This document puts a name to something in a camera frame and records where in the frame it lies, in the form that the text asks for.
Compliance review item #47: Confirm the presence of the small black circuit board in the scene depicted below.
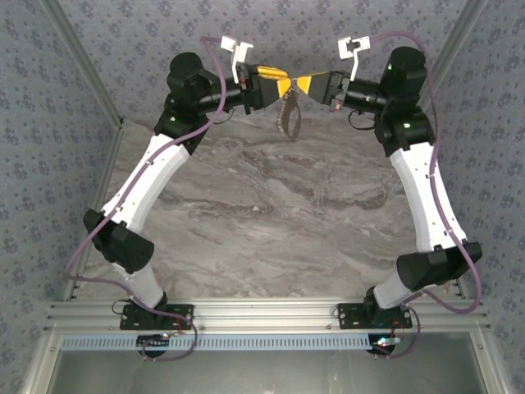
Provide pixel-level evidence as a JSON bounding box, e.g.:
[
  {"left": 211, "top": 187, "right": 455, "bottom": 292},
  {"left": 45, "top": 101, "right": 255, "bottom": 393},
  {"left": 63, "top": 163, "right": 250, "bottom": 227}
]
[
  {"left": 136, "top": 334, "right": 172, "bottom": 357},
  {"left": 367, "top": 334, "right": 401, "bottom": 355}
]

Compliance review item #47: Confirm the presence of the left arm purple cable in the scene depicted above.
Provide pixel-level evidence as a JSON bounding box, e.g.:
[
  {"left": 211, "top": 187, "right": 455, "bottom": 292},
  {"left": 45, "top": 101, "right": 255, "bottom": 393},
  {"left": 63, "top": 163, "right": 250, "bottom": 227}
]
[{"left": 65, "top": 35, "right": 227, "bottom": 317}]

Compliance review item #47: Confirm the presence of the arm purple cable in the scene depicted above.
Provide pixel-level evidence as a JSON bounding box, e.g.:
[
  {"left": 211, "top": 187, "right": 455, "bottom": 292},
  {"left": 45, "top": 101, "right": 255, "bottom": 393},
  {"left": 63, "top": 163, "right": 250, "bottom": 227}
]
[
  {"left": 370, "top": 31, "right": 483, "bottom": 316},
  {"left": 65, "top": 35, "right": 227, "bottom": 317}
]

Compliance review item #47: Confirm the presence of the aluminium frame post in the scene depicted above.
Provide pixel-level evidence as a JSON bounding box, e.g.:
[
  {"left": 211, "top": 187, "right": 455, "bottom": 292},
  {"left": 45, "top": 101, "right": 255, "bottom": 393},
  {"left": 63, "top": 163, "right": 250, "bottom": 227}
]
[
  {"left": 404, "top": 0, "right": 490, "bottom": 127},
  {"left": 39, "top": 0, "right": 125, "bottom": 129}
]

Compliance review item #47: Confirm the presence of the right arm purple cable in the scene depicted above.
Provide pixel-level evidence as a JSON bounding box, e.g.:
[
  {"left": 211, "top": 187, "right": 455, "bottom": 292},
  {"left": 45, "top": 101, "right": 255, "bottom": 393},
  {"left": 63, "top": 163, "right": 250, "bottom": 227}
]
[{"left": 370, "top": 31, "right": 483, "bottom": 316}]

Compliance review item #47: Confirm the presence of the aluminium mounting rail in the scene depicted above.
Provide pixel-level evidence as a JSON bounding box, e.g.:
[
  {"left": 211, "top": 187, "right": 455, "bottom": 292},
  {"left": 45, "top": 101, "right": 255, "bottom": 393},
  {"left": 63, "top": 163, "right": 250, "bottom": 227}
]
[{"left": 43, "top": 298, "right": 491, "bottom": 332}]

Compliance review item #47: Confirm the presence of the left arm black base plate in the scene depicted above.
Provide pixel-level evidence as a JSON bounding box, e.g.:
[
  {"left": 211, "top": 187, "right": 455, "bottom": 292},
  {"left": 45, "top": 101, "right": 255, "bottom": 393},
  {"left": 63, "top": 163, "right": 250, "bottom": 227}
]
[{"left": 120, "top": 303, "right": 194, "bottom": 332}]

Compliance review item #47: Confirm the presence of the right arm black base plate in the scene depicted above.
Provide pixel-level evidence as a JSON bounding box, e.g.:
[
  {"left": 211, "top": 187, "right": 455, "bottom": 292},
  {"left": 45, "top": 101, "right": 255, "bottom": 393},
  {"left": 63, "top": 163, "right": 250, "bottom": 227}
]
[{"left": 337, "top": 302, "right": 413, "bottom": 331}]

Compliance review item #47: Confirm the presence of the grey slotted cable duct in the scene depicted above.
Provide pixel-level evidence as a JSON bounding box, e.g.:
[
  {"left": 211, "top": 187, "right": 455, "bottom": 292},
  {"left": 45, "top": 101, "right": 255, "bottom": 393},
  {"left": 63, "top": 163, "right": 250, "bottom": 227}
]
[{"left": 60, "top": 332, "right": 373, "bottom": 352}]

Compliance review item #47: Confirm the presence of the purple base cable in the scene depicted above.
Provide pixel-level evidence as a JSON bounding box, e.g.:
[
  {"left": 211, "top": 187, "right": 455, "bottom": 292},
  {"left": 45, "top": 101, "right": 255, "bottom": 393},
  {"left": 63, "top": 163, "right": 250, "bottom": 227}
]
[
  {"left": 375, "top": 307, "right": 422, "bottom": 360},
  {"left": 140, "top": 314, "right": 199, "bottom": 363}
]

